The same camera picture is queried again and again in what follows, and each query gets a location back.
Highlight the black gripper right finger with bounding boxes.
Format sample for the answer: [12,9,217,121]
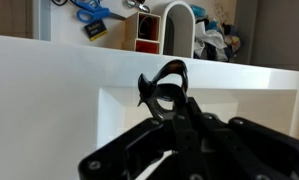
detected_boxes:
[188,97,299,180]

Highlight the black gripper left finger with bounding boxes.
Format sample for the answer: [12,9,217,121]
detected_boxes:
[78,113,203,180]

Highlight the black claw hair clip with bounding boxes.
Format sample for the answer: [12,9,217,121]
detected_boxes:
[137,59,190,122]

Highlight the white open drawer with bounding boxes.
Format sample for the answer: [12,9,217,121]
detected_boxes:
[32,0,260,66]

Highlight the white sink basin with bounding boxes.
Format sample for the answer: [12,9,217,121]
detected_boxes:
[96,86,298,151]

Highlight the pile of assorted clutter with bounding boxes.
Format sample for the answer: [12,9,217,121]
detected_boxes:
[193,20,229,63]

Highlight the white arch organizer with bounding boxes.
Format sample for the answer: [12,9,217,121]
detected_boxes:
[159,0,197,59]

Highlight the blue crumpled cloth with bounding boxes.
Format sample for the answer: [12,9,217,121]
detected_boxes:
[205,19,220,33]

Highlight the white orange box organizer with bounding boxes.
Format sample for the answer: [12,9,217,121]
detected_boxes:
[121,11,162,55]

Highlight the blue capped clear tube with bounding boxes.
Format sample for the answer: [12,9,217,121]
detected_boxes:
[190,3,207,19]

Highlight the white paper label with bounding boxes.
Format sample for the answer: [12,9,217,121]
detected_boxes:
[212,0,231,24]

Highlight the small silver scissors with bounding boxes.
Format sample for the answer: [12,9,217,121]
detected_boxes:
[122,0,151,14]

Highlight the black yellow card pack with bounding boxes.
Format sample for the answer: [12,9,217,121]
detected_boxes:
[83,19,109,42]

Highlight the blue handled scissors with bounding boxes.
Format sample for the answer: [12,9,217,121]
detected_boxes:
[70,0,127,24]

